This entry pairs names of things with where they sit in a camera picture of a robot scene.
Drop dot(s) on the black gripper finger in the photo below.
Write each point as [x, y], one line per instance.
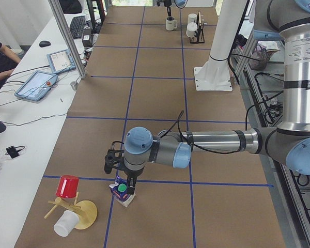
[169, 12]
[131, 184]

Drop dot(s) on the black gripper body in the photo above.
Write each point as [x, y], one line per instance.
[132, 175]
[167, 3]

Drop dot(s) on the white ribbed HOME mug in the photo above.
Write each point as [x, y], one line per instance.
[171, 24]

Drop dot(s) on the milk carton green cap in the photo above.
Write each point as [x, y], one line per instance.
[119, 191]

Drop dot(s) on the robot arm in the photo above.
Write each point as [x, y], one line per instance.
[287, 143]
[179, 3]

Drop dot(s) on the red plastic cup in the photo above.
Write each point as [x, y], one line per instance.
[67, 187]

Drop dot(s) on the wooden cup tree stand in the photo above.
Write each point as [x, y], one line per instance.
[85, 209]

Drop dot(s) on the white plastic cup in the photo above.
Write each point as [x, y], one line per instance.
[66, 223]

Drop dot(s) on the white HOME mug on rack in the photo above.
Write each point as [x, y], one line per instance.
[192, 18]

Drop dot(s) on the black power box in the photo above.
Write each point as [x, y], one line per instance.
[87, 38]

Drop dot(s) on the black keyboard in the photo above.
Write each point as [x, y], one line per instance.
[76, 26]

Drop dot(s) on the small black adapter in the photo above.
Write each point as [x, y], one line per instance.
[13, 151]

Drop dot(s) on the teach pendant near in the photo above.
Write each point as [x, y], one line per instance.
[37, 86]

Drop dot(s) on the teach pendant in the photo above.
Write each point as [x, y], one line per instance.
[61, 61]
[37, 86]

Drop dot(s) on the teach pendant far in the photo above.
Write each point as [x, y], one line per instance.
[61, 61]

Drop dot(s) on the black computer mouse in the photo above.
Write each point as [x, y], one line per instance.
[44, 43]

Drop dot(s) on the black wire mug rack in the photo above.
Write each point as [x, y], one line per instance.
[199, 37]

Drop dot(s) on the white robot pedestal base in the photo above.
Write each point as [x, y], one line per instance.
[214, 74]

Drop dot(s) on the aluminium frame post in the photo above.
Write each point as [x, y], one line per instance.
[66, 34]

